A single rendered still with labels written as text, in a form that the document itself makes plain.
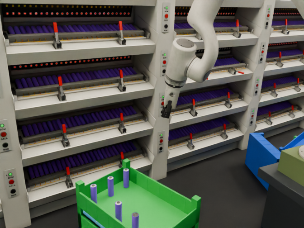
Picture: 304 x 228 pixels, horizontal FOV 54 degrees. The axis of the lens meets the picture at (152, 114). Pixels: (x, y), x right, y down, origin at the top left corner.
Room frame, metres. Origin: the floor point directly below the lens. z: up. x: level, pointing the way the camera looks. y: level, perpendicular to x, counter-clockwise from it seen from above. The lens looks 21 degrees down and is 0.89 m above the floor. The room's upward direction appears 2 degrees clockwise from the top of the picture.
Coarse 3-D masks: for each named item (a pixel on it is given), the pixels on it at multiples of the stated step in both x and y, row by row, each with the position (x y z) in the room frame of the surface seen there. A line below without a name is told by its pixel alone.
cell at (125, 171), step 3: (126, 168) 0.83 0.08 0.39; (123, 171) 0.81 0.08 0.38; (126, 171) 0.81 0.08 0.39; (123, 174) 0.81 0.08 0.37; (126, 174) 0.81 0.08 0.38; (123, 177) 0.81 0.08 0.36; (126, 177) 0.81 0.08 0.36; (123, 180) 0.81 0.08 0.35; (126, 180) 0.81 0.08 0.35; (123, 183) 0.81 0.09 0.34; (126, 183) 0.81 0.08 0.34; (123, 186) 0.81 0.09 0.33; (126, 186) 0.81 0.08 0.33
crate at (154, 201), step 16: (128, 160) 0.86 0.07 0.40; (144, 176) 0.81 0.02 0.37; (80, 192) 0.71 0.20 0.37; (128, 192) 0.79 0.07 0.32; (144, 192) 0.79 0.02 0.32; (160, 192) 0.76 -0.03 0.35; (176, 192) 0.72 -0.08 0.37; (96, 208) 0.65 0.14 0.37; (112, 208) 0.71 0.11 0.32; (128, 208) 0.71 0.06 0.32; (144, 208) 0.71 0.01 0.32; (160, 208) 0.71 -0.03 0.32; (176, 208) 0.72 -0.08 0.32; (192, 208) 0.66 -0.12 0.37; (112, 224) 0.61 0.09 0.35; (128, 224) 0.64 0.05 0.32; (144, 224) 0.64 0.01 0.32; (160, 224) 0.65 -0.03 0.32; (176, 224) 0.59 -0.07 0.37; (192, 224) 0.64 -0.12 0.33
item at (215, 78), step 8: (240, 56) 1.81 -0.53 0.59; (248, 64) 1.74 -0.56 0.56; (224, 72) 1.63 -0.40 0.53; (248, 72) 1.70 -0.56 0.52; (192, 80) 1.47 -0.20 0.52; (208, 80) 1.52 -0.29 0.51; (216, 80) 1.56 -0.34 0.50; (224, 80) 1.60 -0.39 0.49; (232, 80) 1.64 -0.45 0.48; (240, 80) 1.68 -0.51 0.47; (184, 88) 1.44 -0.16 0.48; (192, 88) 1.48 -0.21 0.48
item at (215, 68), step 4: (236, 64) 1.71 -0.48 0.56; (240, 64) 1.72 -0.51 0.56; (244, 64) 1.74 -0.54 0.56; (216, 68) 1.61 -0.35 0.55; (220, 68) 1.63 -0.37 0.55; (224, 68) 1.65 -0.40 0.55; (228, 68) 1.67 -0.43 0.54; (236, 68) 1.69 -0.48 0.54; (244, 68) 1.72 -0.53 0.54; (216, 72) 1.59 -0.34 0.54
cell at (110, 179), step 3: (108, 177) 0.77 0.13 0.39; (111, 177) 0.77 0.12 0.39; (108, 180) 0.76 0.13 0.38; (111, 180) 0.76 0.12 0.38; (108, 183) 0.76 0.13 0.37; (111, 183) 0.76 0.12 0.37; (108, 186) 0.76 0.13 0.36; (111, 186) 0.76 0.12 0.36; (108, 189) 0.76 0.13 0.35; (111, 189) 0.76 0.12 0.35; (108, 192) 0.76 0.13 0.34; (111, 192) 0.76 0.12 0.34; (108, 195) 0.77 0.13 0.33; (111, 195) 0.76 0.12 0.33
